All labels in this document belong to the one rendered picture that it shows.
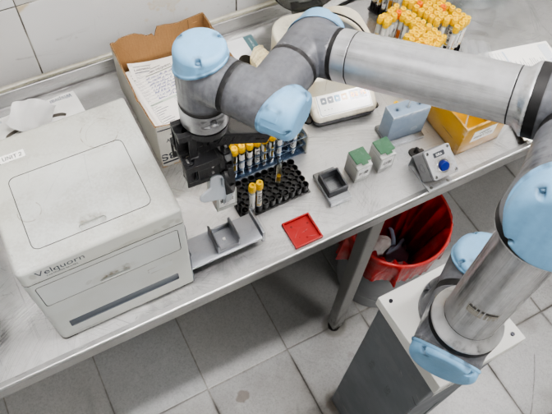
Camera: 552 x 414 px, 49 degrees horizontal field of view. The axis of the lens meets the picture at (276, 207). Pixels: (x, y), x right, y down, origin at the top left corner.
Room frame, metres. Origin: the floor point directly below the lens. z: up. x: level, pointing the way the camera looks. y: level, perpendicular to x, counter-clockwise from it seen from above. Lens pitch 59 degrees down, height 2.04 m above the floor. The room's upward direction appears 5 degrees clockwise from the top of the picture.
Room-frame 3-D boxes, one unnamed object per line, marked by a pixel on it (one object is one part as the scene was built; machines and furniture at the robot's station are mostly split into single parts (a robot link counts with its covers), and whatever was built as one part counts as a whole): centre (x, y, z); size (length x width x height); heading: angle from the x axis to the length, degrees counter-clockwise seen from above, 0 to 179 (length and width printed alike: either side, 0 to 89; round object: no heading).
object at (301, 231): (0.64, -0.06, 0.88); 0.07 x 0.07 x 0.01; 33
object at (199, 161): (0.57, 0.13, 1.26); 0.09 x 0.08 x 0.12; 121
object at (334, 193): (0.76, -0.12, 0.89); 0.09 x 0.05 x 0.04; 30
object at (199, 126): (0.57, 0.12, 1.34); 0.08 x 0.08 x 0.05
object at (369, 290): (0.97, -0.37, 0.22); 0.38 x 0.37 x 0.44; 123
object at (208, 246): (0.57, 0.12, 0.92); 0.21 x 0.07 x 0.05; 123
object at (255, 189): (0.74, 0.02, 0.93); 0.17 x 0.09 x 0.11; 123
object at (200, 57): (0.57, 0.12, 1.42); 0.09 x 0.08 x 0.11; 66
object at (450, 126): (0.98, -0.44, 0.93); 0.13 x 0.13 x 0.10; 32
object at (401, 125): (0.94, -0.29, 0.92); 0.10 x 0.07 x 0.10; 117
